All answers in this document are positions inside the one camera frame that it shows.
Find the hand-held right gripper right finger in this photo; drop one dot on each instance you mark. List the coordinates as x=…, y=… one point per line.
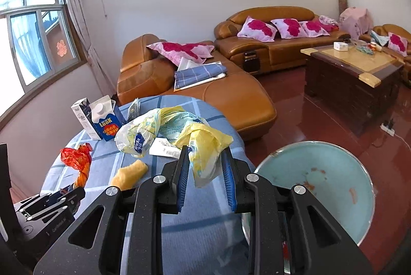
x=229, y=185

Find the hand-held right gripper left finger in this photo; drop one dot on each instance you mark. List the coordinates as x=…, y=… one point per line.
x=183, y=188

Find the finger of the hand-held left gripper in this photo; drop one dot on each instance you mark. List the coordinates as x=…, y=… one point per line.
x=75, y=196
x=54, y=194

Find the red printed plastic wrapper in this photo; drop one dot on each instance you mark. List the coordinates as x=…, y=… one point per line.
x=75, y=157

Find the yellow white plastic bag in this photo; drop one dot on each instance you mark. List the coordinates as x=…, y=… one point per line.
x=199, y=146

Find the teal enamel basin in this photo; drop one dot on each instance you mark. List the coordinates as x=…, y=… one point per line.
x=321, y=165

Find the blue plaid tablecloth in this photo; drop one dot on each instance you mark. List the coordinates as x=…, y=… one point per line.
x=192, y=223

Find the white paper receipt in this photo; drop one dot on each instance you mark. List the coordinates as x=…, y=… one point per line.
x=162, y=148

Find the dark chair back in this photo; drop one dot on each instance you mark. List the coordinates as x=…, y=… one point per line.
x=6, y=185

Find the yellow sponge piece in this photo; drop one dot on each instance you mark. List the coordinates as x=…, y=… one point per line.
x=128, y=173

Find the blue milk carton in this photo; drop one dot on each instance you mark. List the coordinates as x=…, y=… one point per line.
x=107, y=128

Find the white drink carton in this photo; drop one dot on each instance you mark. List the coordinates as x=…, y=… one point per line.
x=82, y=114

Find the brown leather chaise sofa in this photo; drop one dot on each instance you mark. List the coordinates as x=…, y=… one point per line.
x=237, y=95

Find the silver snack packet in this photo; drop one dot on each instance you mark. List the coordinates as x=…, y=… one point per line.
x=133, y=109

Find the folded blue plaid cloth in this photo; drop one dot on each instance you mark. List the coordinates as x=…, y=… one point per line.
x=199, y=74

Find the white paper bag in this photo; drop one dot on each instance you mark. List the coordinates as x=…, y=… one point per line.
x=186, y=64

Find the pink floral pillow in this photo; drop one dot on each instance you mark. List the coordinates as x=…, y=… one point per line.
x=397, y=43
x=313, y=27
x=179, y=50
x=257, y=27
x=292, y=27

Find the red window decoration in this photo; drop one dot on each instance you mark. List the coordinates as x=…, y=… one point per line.
x=62, y=48

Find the brown leather three-seat sofa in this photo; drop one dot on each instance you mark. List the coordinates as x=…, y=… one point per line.
x=282, y=48

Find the sliding glass window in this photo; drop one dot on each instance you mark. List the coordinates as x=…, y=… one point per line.
x=32, y=47

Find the dark wooden coffee table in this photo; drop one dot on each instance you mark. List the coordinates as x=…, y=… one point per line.
x=346, y=92

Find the white power strip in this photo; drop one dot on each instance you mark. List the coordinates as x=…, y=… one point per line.
x=388, y=129

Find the white tissue box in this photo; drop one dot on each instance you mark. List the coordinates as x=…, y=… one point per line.
x=340, y=46

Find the pink floral curtain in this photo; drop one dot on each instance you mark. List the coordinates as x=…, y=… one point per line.
x=77, y=11

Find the crumpled floral cloth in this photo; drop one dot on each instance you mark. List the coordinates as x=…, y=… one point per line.
x=329, y=21

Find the clear plastic tray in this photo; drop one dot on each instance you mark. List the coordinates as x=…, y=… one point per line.
x=358, y=42

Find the pink cloth cover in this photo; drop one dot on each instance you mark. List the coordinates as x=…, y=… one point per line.
x=353, y=21

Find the blue white cloth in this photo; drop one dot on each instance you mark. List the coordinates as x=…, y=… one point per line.
x=379, y=37

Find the rolled patterned mat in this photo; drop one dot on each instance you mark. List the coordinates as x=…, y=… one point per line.
x=341, y=0

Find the brown leather armchair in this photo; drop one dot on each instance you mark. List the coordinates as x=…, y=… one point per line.
x=383, y=28

